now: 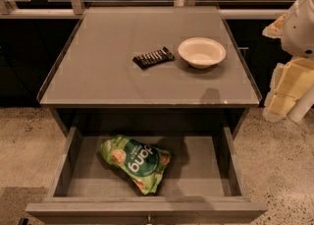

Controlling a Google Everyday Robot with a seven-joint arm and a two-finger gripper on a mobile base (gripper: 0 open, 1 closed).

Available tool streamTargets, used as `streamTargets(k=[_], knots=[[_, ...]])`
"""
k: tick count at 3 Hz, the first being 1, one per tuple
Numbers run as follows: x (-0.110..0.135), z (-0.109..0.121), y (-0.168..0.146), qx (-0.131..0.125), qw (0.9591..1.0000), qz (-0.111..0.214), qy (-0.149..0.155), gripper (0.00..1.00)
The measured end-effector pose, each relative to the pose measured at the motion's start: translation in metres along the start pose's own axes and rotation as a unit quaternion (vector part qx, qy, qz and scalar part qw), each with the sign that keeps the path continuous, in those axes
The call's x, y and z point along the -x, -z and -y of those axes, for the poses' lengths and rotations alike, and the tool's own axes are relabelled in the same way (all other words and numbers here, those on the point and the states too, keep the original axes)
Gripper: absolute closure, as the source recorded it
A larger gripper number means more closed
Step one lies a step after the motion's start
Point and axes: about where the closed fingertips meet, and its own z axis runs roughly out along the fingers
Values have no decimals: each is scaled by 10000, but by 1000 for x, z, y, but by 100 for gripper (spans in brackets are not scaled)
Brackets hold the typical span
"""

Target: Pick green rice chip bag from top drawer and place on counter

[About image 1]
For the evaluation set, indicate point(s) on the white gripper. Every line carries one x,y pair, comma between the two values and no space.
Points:
299,32

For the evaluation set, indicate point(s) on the green rice chip bag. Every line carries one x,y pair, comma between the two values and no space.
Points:
145,164

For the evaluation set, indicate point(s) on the grey open top drawer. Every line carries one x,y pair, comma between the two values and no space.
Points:
201,185

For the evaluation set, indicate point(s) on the grey cabinet counter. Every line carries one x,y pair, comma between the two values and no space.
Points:
122,73

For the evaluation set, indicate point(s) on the white paper bowl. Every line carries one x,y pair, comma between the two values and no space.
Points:
201,52

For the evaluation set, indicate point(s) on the black snack bar wrapper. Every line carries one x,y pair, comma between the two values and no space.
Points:
153,58

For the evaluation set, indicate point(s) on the white cylindrical post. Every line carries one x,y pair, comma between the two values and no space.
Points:
302,106

